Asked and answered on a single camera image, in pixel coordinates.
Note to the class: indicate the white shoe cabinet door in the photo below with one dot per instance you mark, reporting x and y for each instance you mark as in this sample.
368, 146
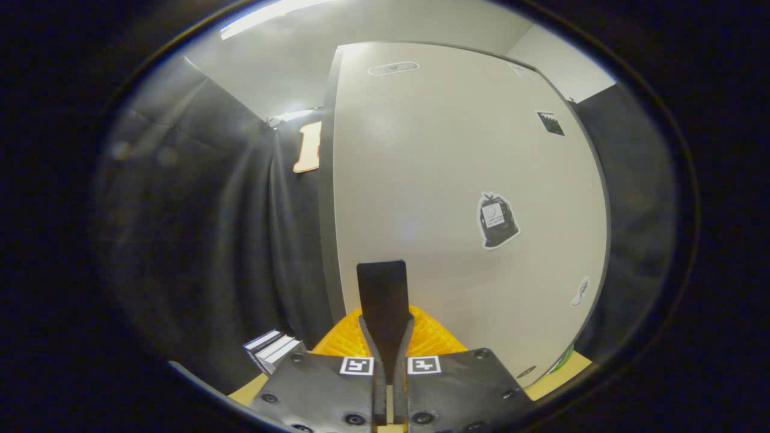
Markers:
433, 168

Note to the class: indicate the stack of white flat boxes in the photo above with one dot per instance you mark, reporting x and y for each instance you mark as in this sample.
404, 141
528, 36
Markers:
274, 350

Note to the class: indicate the small green item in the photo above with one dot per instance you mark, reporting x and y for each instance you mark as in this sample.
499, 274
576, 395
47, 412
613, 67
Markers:
562, 359

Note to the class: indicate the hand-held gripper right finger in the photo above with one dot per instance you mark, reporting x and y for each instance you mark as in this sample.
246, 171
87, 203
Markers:
397, 288

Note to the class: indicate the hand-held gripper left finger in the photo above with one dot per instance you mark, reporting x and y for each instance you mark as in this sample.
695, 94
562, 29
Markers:
372, 288

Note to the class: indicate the grey shoe cabinet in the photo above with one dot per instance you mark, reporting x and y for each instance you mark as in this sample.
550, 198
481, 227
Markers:
328, 210

